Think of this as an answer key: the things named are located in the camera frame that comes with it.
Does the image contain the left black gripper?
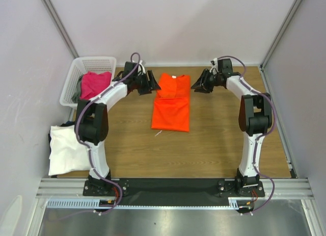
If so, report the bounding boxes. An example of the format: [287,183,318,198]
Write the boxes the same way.
[133,70,161,96]

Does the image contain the orange t shirt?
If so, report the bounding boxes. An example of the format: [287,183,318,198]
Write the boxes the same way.
[151,73,191,132]

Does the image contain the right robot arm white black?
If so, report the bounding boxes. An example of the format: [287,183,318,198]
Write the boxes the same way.
[191,56,277,197]

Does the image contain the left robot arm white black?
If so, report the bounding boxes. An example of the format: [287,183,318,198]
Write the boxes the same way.
[74,61,160,196]

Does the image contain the pink t shirt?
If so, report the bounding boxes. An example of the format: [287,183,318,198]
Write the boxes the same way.
[80,71,112,99]

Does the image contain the white plastic laundry basket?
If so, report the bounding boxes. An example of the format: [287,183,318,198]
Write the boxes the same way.
[60,56,117,110]

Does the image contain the grey t shirt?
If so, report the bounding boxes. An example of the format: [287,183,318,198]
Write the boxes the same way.
[71,75,84,103]

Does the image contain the folded white t shirt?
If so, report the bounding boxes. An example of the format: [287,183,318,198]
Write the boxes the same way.
[48,125,91,176]

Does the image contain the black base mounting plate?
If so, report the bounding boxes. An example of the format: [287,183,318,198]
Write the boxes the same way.
[83,177,265,207]

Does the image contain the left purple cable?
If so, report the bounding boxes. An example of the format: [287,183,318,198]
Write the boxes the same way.
[48,52,143,221]

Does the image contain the white cable duct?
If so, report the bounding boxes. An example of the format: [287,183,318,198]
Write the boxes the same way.
[47,197,253,210]

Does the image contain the left aluminium corner post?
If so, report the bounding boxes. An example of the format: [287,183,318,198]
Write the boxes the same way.
[41,0,79,59]

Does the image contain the aluminium corner post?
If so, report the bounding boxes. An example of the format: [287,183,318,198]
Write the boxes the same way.
[41,0,79,59]
[260,0,303,70]

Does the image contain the right aluminium corner post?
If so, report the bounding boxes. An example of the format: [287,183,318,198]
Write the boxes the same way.
[260,0,303,70]

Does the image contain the aluminium frame rail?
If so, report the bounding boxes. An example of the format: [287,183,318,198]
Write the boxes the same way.
[36,178,313,199]

